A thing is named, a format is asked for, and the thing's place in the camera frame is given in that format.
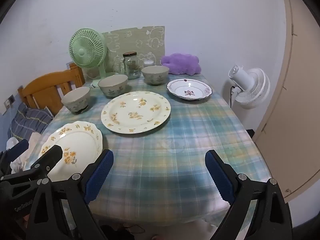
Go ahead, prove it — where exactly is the wall socket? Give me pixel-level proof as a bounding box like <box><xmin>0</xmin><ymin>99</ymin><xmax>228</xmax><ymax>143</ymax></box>
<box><xmin>4</xmin><ymin>94</ymin><xmax>15</xmax><ymax>109</ymax></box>

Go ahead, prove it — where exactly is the white plate with red flower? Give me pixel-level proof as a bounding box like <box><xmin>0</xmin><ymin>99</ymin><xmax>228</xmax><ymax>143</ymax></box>
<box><xmin>167</xmin><ymin>78</ymin><xmax>213</xmax><ymax>101</ymax></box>

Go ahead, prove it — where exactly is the wooden chair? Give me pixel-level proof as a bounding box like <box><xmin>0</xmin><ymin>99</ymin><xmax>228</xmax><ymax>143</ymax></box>
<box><xmin>17</xmin><ymin>63</ymin><xmax>87</xmax><ymax>117</ymax></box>

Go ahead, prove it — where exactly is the large yellow floral plate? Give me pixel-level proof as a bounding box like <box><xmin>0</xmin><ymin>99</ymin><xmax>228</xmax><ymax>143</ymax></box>
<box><xmin>101</xmin><ymin>91</ymin><xmax>171</xmax><ymax>134</ymax></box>

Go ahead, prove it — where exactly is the small scalloped yellow floral plate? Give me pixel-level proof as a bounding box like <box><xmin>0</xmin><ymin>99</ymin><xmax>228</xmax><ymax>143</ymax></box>
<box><xmin>38</xmin><ymin>121</ymin><xmax>103</xmax><ymax>182</ymax></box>

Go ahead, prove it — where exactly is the white cloth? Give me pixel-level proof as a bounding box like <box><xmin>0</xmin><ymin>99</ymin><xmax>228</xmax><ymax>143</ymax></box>
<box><xmin>6</xmin><ymin>132</ymin><xmax>40</xmax><ymax>173</ymax></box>

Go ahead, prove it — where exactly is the green cartoon printed mat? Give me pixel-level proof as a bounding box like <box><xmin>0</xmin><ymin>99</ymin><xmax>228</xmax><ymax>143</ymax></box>
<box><xmin>101</xmin><ymin>26</ymin><xmax>165</xmax><ymax>74</ymax></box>

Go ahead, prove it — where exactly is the grey floral ceramic bowl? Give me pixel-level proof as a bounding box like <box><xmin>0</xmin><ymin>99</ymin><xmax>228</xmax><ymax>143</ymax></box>
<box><xmin>141</xmin><ymin>66</ymin><xmax>170</xmax><ymax>85</ymax></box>
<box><xmin>97</xmin><ymin>74</ymin><xmax>129</xmax><ymax>98</ymax></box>
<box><xmin>61</xmin><ymin>86</ymin><xmax>91</xmax><ymax>115</ymax></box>

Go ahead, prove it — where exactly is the green desk fan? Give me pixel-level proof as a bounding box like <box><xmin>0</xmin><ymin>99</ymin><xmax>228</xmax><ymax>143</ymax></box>
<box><xmin>69</xmin><ymin>28</ymin><xmax>119</xmax><ymax>88</ymax></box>

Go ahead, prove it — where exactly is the glass jar with dark lid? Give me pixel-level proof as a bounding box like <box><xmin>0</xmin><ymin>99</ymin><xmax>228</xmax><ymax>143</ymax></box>
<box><xmin>119</xmin><ymin>52</ymin><xmax>141</xmax><ymax>80</ymax></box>

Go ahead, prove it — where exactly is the purple plush cushion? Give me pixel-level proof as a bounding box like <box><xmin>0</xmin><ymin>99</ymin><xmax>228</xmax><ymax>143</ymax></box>
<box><xmin>160</xmin><ymin>53</ymin><xmax>202</xmax><ymax>76</ymax></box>

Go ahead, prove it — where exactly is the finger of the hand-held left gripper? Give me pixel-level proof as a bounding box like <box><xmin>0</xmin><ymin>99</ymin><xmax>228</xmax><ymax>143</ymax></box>
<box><xmin>0</xmin><ymin>145</ymin><xmax>63</xmax><ymax>218</ymax></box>
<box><xmin>0</xmin><ymin>139</ymin><xmax>29</xmax><ymax>178</ymax></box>

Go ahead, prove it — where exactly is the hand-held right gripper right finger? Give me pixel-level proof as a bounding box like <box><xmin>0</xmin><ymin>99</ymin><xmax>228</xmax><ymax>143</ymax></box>
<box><xmin>205</xmin><ymin>150</ymin><xmax>293</xmax><ymax>240</ymax></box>

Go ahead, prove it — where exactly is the plaid cloth on chair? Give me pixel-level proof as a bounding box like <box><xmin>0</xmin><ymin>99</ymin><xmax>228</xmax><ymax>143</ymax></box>
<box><xmin>7</xmin><ymin>102</ymin><xmax>54</xmax><ymax>140</ymax></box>

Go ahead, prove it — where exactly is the white standing fan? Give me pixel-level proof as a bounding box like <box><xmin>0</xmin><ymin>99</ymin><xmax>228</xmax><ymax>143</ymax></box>
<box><xmin>228</xmin><ymin>64</ymin><xmax>271</xmax><ymax>110</ymax></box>

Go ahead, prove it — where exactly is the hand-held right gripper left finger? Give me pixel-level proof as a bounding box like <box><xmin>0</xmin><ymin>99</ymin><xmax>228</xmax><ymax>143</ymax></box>
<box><xmin>25</xmin><ymin>149</ymin><xmax>114</xmax><ymax>240</ymax></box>

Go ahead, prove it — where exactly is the beige door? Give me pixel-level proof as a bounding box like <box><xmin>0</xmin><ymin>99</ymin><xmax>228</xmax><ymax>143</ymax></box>
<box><xmin>251</xmin><ymin>0</ymin><xmax>320</xmax><ymax>203</ymax></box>

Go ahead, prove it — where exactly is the black fan cable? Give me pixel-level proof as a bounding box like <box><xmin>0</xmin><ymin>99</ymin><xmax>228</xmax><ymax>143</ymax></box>
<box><xmin>229</xmin><ymin>85</ymin><xmax>237</xmax><ymax>108</ymax></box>

